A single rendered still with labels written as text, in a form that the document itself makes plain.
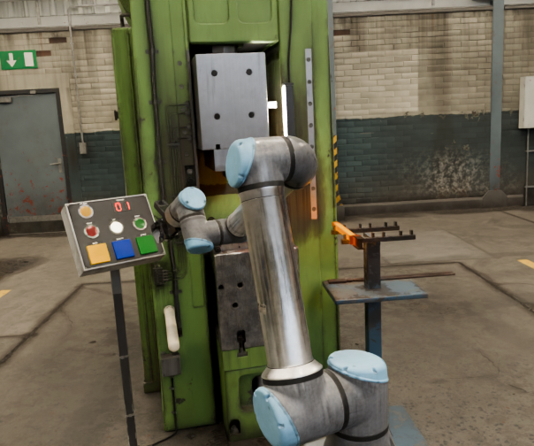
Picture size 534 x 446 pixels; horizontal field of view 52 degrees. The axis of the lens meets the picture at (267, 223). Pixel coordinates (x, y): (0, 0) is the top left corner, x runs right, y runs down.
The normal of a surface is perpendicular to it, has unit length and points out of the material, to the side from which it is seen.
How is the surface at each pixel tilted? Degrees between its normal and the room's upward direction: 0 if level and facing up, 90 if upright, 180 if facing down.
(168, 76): 90
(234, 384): 89
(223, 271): 90
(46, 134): 90
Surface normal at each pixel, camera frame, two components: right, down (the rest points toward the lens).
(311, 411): 0.42, -0.12
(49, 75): 0.04, 0.18
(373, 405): 0.45, 0.14
